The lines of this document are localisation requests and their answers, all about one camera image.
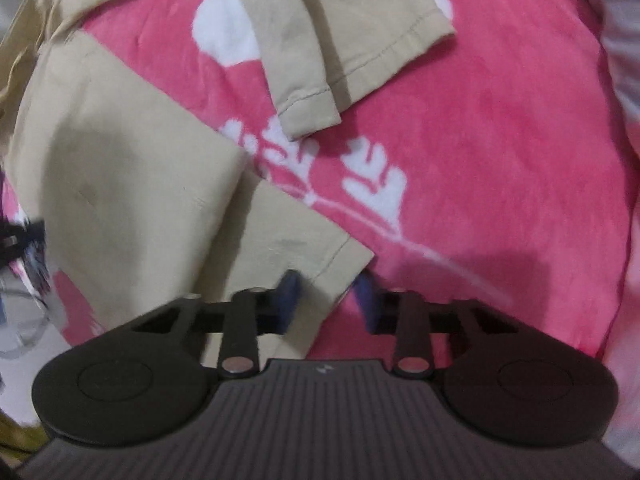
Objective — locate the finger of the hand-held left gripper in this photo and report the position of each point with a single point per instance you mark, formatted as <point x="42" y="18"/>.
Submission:
<point x="22" y="240"/>

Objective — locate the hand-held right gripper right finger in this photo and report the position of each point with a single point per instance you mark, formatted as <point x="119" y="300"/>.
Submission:
<point x="366" y="305"/>

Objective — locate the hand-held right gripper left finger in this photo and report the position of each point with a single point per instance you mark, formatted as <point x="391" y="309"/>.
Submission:
<point x="289" y="302"/>

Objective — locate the beige pants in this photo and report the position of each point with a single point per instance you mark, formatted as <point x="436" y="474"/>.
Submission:
<point x="125" y="160"/>

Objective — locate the pink floral blanket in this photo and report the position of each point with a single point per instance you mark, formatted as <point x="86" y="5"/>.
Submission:
<point x="500" y="160"/>

